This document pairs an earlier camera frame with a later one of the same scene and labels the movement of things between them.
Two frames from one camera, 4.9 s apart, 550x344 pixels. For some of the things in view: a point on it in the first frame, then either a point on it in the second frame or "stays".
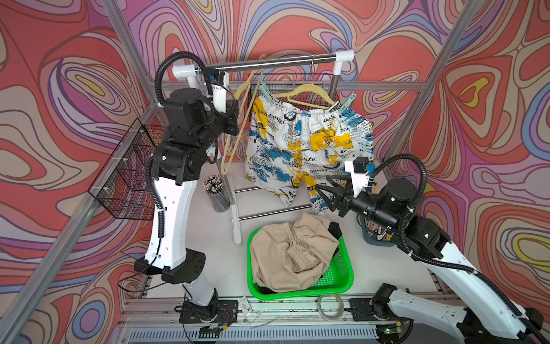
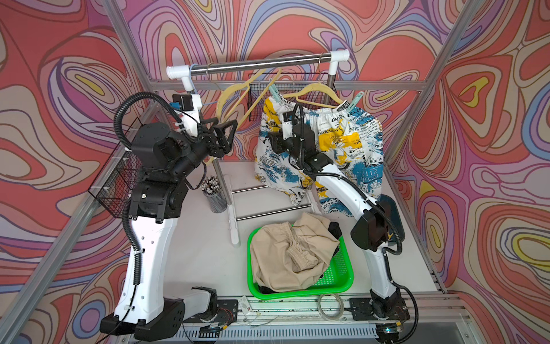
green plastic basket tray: [339, 274] stays
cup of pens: [214, 186] stays
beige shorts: [287, 257] stays
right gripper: [348, 195] -> [276, 142]
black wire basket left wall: [123, 185] stays
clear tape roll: [319, 309] stays
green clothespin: [266, 92] -> [275, 91]
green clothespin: [346, 103] -> [355, 102]
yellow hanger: [252, 87] -> [237, 87]
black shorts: [335, 230] stays
